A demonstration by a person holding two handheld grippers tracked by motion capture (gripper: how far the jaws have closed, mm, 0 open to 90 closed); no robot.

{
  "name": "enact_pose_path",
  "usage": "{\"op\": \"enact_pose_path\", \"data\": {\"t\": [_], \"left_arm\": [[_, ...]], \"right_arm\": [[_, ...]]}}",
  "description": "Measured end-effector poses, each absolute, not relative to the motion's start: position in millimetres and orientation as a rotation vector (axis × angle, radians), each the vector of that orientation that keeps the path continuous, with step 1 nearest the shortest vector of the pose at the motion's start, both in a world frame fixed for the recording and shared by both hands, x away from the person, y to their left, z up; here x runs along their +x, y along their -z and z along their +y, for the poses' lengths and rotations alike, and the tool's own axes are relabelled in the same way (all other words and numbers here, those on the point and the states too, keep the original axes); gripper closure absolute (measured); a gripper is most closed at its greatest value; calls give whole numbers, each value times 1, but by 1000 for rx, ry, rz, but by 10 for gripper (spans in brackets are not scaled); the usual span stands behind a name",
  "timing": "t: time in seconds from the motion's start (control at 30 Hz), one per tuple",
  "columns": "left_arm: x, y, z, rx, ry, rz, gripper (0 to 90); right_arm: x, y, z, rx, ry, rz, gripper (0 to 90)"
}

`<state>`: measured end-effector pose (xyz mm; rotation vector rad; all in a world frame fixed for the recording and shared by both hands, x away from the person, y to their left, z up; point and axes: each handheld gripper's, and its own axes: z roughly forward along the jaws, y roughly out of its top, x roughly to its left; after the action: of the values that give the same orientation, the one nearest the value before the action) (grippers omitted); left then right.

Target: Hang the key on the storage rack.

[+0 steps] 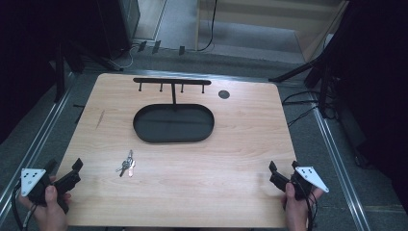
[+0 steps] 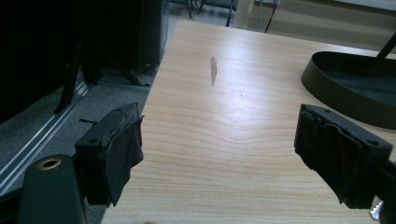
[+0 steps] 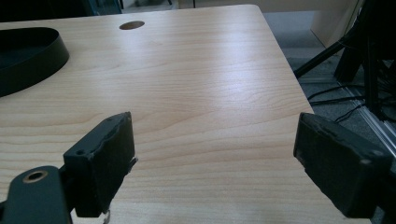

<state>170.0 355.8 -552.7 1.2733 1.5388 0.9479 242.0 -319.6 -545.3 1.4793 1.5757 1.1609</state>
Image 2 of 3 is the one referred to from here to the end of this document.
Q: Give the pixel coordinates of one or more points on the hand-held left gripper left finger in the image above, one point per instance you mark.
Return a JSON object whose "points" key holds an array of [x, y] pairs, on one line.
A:
{"points": [[102, 161]]}

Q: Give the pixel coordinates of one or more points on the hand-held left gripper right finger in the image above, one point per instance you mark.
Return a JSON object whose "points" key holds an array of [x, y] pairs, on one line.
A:
{"points": [[336, 155]]}

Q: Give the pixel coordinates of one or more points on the black oval tray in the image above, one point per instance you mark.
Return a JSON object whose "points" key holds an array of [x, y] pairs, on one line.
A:
{"points": [[339, 90]]}

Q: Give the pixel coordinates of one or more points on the black tripod stand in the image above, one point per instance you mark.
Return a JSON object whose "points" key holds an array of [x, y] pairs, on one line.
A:
{"points": [[67, 90]]}

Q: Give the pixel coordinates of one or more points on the black slanted rod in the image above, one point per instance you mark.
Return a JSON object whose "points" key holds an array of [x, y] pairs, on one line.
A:
{"points": [[387, 47]]}

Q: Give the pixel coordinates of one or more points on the dark panel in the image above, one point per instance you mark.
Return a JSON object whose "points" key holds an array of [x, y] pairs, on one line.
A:
{"points": [[28, 56]]}

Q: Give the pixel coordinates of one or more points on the black cabinet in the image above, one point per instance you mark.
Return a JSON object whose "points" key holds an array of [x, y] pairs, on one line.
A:
{"points": [[149, 31]]}

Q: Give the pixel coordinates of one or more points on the black chair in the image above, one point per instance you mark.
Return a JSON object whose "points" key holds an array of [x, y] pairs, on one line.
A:
{"points": [[229, 15]]}

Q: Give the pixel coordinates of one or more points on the metal floor rail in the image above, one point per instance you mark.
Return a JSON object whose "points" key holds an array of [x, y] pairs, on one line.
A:
{"points": [[31, 146]]}

